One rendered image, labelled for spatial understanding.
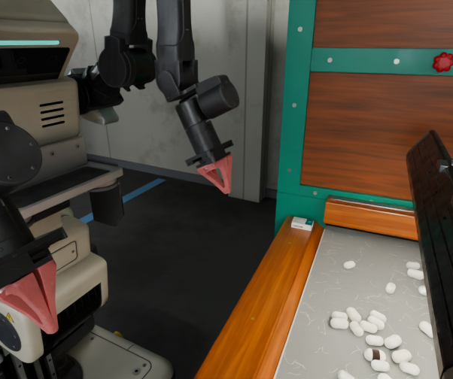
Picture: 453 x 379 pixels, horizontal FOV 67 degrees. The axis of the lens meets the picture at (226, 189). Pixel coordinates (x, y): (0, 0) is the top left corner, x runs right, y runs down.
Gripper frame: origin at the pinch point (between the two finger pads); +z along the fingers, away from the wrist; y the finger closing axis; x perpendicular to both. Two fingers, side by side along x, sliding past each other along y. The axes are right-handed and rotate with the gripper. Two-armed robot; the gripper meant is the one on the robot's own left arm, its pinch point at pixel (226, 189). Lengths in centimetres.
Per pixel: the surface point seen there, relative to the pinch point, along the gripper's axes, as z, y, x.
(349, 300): 35.2, 9.5, -12.1
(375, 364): 37.2, -7.5, -19.1
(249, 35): -69, 193, 57
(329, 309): 33.6, 4.4, -9.0
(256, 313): 25.7, -6.8, 1.3
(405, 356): 39.2, -3.4, -23.3
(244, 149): 7, 194, 99
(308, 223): 23.4, 32.6, 0.2
